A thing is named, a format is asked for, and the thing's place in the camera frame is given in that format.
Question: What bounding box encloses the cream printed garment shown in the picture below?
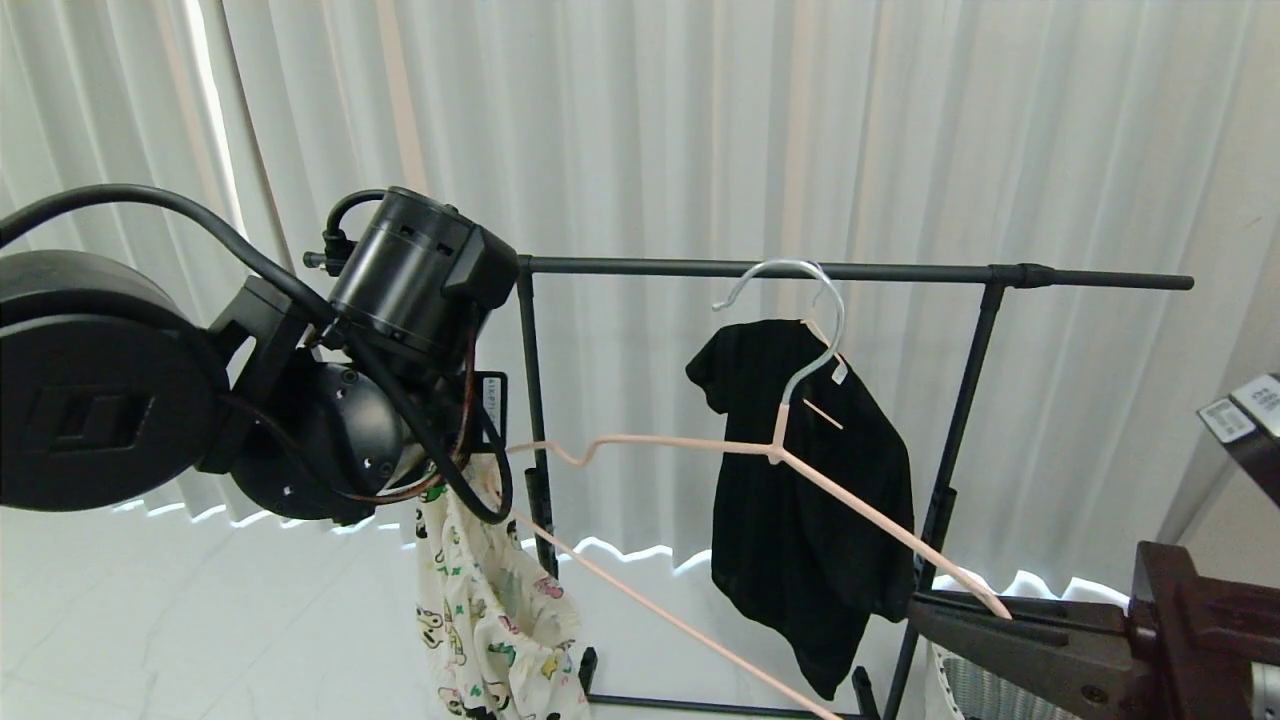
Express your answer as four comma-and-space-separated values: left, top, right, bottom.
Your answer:
413, 455, 591, 720

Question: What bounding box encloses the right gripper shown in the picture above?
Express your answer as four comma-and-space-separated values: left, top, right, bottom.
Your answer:
905, 540, 1280, 720

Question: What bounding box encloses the black garment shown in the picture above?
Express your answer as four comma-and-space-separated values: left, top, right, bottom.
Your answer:
686, 318, 916, 701

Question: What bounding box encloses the pink clothes hanger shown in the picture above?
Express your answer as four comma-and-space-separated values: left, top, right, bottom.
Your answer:
798, 265, 849, 432
505, 260, 1014, 720

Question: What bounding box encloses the black clothes rack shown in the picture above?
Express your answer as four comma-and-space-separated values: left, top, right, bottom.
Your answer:
303, 252, 1196, 720

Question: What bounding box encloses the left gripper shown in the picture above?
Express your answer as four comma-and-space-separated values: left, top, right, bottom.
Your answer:
470, 370, 511, 451

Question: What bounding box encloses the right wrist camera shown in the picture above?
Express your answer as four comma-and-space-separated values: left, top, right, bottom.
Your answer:
1198, 372, 1280, 511

